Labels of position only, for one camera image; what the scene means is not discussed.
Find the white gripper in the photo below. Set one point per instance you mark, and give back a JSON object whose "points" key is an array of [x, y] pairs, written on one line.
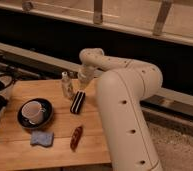
{"points": [[85, 75]]}

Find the white cup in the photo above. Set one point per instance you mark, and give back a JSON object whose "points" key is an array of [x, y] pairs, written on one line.
{"points": [[33, 111]]}

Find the red brown chili pepper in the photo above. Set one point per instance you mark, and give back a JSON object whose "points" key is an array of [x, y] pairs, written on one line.
{"points": [[76, 136]]}

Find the blue sponge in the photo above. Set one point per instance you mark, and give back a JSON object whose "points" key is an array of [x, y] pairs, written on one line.
{"points": [[41, 138]]}

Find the black saucer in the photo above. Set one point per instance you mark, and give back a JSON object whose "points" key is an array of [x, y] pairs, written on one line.
{"points": [[25, 123]]}

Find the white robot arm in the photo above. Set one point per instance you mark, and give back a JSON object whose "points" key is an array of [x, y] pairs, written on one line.
{"points": [[119, 91]]}

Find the black white striped eraser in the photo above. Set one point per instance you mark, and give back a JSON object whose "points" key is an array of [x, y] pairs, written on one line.
{"points": [[77, 102]]}

